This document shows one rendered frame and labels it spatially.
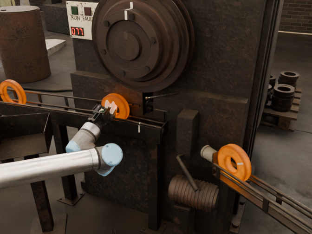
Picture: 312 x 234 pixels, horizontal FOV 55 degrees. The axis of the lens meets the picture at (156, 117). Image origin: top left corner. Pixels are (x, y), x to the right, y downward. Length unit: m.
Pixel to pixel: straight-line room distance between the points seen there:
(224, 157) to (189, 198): 0.27
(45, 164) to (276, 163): 1.87
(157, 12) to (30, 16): 2.98
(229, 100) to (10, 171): 0.92
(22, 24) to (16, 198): 2.36
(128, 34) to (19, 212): 1.41
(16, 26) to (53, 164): 3.04
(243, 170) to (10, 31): 3.41
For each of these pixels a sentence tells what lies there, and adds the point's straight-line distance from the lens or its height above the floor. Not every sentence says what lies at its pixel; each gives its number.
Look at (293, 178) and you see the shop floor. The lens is 2.46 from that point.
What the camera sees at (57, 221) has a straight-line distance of 2.04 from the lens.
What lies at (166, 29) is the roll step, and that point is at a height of 1.19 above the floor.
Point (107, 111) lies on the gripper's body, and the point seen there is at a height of 0.78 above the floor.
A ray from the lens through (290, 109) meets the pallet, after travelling 3.17.
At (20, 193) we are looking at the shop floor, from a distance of 2.32.
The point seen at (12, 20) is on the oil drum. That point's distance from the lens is 4.05.
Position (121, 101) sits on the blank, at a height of 0.80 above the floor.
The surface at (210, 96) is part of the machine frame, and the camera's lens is 1.40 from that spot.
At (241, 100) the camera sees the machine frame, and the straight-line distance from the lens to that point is 1.40.
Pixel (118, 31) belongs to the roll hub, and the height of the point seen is 1.17.
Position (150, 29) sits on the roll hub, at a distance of 1.20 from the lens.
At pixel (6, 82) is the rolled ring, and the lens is 2.02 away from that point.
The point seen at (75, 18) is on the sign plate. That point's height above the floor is 1.16.
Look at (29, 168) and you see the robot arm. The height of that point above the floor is 0.78.
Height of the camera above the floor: 1.43
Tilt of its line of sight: 28 degrees down
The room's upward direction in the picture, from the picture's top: straight up
